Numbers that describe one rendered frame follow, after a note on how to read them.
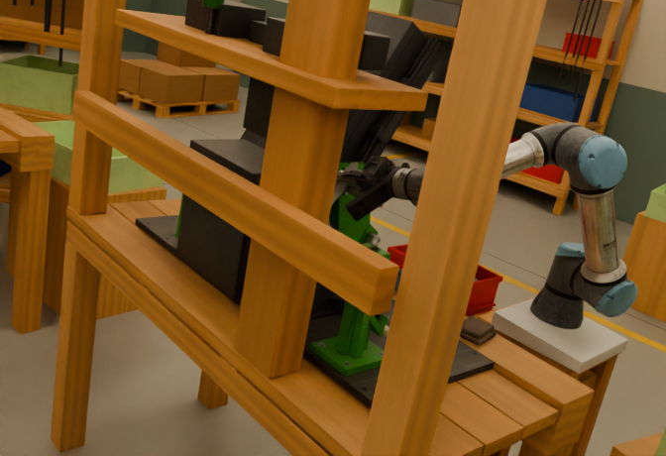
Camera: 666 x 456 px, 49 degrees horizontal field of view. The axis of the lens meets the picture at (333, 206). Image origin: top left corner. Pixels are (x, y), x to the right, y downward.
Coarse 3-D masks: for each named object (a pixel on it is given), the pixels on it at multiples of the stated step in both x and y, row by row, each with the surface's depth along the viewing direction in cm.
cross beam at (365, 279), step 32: (96, 96) 212; (96, 128) 204; (128, 128) 190; (160, 160) 179; (192, 160) 168; (192, 192) 168; (224, 192) 159; (256, 192) 153; (256, 224) 151; (288, 224) 142; (320, 224) 141; (288, 256) 143; (320, 256) 136; (352, 256) 130; (352, 288) 130; (384, 288) 127
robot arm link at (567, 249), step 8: (560, 248) 211; (568, 248) 209; (576, 248) 209; (560, 256) 210; (568, 256) 208; (576, 256) 207; (584, 256) 206; (552, 264) 214; (560, 264) 210; (568, 264) 208; (576, 264) 206; (552, 272) 213; (560, 272) 210; (568, 272) 207; (576, 272) 205; (552, 280) 213; (560, 280) 211; (568, 280) 207; (560, 288) 211; (568, 288) 210
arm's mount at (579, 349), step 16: (528, 304) 223; (496, 320) 212; (512, 320) 210; (528, 320) 212; (592, 320) 222; (512, 336) 209; (528, 336) 205; (544, 336) 204; (560, 336) 207; (576, 336) 209; (592, 336) 211; (608, 336) 214; (544, 352) 202; (560, 352) 199; (576, 352) 200; (592, 352) 202; (608, 352) 206; (576, 368) 196
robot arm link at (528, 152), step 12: (528, 132) 189; (540, 132) 188; (552, 132) 186; (516, 144) 187; (528, 144) 187; (540, 144) 186; (552, 144) 185; (516, 156) 185; (528, 156) 186; (540, 156) 186; (504, 168) 184; (516, 168) 186
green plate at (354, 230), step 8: (344, 168) 191; (360, 168) 195; (336, 200) 192; (344, 200) 192; (336, 208) 192; (344, 208) 193; (336, 216) 192; (344, 216) 193; (368, 216) 199; (336, 224) 192; (344, 224) 193; (352, 224) 195; (360, 224) 197; (368, 224) 199; (344, 232) 193; (352, 232) 195; (360, 232) 197
